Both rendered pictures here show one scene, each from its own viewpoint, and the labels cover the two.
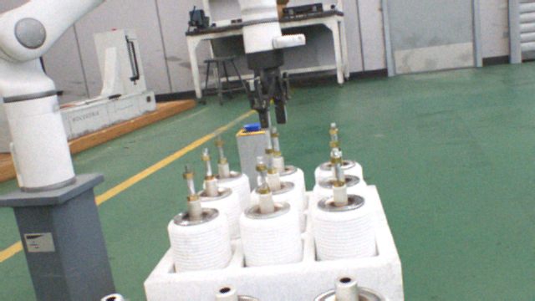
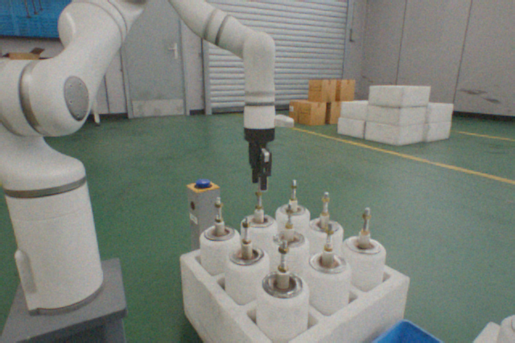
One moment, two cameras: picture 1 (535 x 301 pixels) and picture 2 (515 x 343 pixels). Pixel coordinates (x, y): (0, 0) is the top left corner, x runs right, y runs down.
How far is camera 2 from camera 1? 0.68 m
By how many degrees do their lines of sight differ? 41
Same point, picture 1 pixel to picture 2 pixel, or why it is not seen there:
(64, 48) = not seen: outside the picture
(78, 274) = not seen: outside the picture
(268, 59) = (272, 135)
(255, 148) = (211, 200)
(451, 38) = (170, 96)
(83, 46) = not seen: outside the picture
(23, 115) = (61, 213)
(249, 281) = (344, 325)
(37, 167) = (76, 278)
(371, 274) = (398, 290)
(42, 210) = (90, 332)
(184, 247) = (294, 316)
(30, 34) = (79, 101)
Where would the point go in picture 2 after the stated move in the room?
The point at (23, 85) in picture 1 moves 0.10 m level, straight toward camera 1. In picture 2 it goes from (62, 171) to (124, 181)
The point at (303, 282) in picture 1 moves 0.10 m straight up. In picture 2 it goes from (370, 311) to (376, 268)
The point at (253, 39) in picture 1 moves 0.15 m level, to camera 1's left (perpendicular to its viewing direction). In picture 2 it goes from (264, 118) to (208, 125)
